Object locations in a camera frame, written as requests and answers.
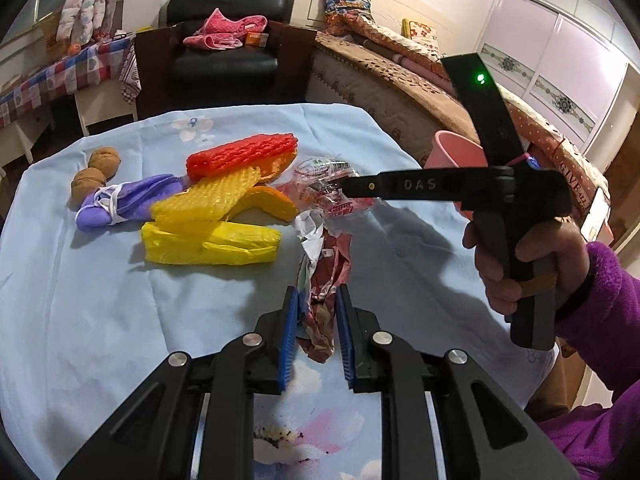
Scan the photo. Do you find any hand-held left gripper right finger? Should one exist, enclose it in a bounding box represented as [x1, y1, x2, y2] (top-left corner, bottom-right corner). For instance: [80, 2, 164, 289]
[335, 284, 583, 480]

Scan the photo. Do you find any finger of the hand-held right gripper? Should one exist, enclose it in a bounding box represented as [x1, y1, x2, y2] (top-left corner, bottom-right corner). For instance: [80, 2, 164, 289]
[342, 169, 468, 202]

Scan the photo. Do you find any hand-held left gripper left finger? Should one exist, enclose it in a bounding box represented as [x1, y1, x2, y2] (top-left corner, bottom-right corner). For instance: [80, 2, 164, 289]
[57, 285, 306, 480]

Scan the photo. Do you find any pink cup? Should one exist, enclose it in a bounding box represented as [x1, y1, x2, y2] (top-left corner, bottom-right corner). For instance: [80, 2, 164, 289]
[425, 131, 488, 221]

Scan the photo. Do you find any red foil wrapper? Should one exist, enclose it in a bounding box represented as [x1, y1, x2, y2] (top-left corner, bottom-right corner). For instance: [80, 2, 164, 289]
[295, 210, 353, 363]

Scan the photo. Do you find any clear printed plastic wrapper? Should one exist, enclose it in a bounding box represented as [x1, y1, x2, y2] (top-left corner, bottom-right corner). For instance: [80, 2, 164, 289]
[280, 156, 381, 233]

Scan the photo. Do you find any yellow plastic bag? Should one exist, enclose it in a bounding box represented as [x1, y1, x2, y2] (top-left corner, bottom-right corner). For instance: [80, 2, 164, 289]
[141, 221, 282, 266]

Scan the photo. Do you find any orange peel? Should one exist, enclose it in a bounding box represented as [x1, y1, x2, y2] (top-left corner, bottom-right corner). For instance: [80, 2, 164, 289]
[225, 186, 299, 225]

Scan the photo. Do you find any yellow foam fruit net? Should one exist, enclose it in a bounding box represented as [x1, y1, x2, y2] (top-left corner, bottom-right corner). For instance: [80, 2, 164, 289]
[150, 165, 263, 233]

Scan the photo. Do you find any red foam fruit net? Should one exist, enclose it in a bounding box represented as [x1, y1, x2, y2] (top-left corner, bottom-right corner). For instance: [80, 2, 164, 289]
[186, 131, 299, 179]

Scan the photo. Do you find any purple face mask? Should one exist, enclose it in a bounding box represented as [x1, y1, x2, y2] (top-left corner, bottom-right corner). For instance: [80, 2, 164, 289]
[75, 173, 188, 233]

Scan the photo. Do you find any person's right forearm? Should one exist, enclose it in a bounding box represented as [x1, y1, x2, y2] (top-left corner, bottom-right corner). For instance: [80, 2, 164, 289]
[552, 241, 640, 361]

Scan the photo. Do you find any person's right hand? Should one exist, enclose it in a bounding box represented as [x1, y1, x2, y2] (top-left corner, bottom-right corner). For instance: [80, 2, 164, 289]
[462, 212, 591, 321]

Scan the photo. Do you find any orange dotted quilt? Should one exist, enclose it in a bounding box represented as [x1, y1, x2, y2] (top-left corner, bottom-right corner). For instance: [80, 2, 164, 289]
[327, 12, 613, 241]

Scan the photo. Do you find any white wardrobe with pink doors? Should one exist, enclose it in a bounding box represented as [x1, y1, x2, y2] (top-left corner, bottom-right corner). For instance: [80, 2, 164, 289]
[480, 0, 640, 161]

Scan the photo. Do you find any bed with white headboard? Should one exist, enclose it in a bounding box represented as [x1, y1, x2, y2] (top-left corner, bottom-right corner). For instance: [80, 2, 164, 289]
[290, 0, 613, 241]

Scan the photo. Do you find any yellow floral pillow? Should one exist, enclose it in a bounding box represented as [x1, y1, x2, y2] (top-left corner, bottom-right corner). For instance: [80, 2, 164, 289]
[402, 18, 441, 53]

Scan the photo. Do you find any colourful patterned pillow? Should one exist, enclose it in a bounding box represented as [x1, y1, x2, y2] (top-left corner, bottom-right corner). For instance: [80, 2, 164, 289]
[322, 0, 373, 36]

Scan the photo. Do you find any black leather armchair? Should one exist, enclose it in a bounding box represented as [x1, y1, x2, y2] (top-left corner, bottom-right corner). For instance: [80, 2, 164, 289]
[135, 0, 318, 116]

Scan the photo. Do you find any pink dotted clothing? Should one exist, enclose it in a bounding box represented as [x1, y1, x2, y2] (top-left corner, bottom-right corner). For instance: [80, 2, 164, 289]
[182, 8, 268, 51]

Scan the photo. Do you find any brown walnut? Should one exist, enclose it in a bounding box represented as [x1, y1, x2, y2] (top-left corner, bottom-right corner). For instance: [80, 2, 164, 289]
[88, 147, 124, 181]
[70, 167, 108, 211]

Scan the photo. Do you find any brown lattice cloth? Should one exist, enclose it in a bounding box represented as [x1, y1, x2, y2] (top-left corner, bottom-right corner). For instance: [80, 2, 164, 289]
[120, 35, 143, 106]

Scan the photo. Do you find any white desk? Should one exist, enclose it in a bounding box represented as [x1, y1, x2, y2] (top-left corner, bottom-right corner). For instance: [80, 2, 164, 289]
[0, 20, 141, 166]

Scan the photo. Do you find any hanging quilted garment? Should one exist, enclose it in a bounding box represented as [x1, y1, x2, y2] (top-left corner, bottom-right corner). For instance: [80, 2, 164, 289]
[56, 0, 121, 43]

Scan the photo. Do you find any cardboard box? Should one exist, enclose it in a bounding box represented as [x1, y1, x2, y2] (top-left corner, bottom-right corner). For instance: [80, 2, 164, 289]
[45, 15, 63, 56]

